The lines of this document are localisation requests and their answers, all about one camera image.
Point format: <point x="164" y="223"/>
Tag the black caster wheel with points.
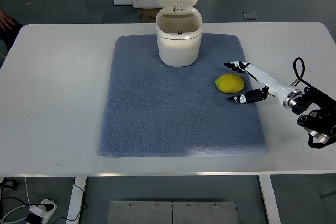
<point x="8" y="184"/>

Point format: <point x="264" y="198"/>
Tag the cardboard box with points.
<point x="148" y="15"/>

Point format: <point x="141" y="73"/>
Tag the yellow lemon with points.
<point x="229" y="83"/>

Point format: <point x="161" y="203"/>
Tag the grey floor socket plate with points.
<point x="249" y="15"/>

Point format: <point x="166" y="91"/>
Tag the white table leg right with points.
<point x="269" y="199"/>

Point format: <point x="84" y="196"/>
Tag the metal floor plate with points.
<point x="172" y="212"/>

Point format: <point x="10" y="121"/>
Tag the bystander human hand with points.
<point x="6" y="21"/>

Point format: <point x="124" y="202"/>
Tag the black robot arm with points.
<point x="315" y="109"/>

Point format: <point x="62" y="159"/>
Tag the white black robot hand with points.
<point x="284" y="94"/>

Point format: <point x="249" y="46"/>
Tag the blue textured mat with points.
<point x="154" y="110"/>

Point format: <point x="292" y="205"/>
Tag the white power strip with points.
<point x="42" y="212"/>

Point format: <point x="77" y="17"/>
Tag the white table leg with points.
<point x="76" y="202"/>
<point x="269" y="199"/>

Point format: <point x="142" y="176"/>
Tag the white table leg left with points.
<point x="76" y="202"/>

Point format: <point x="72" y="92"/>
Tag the white trash bin open lid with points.
<point x="179" y="27"/>

